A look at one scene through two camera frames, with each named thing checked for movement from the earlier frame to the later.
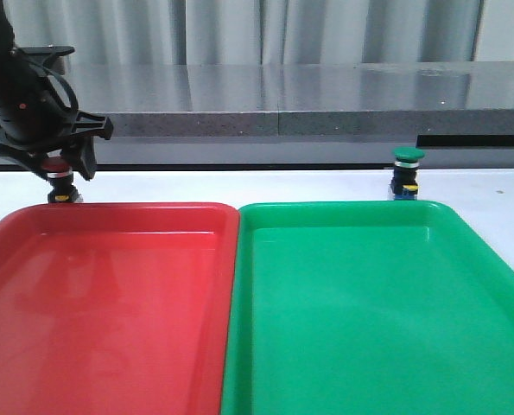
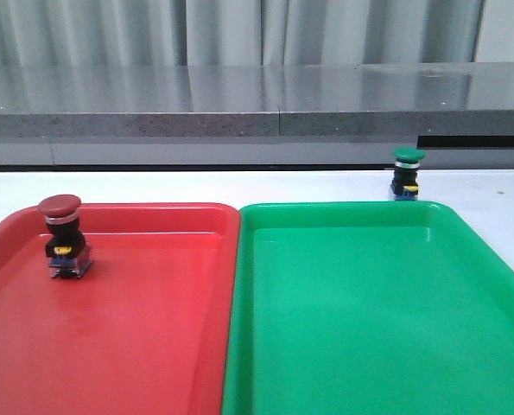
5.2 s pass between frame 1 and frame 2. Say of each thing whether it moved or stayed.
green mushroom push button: stayed
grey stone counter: stayed
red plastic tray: stayed
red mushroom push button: moved
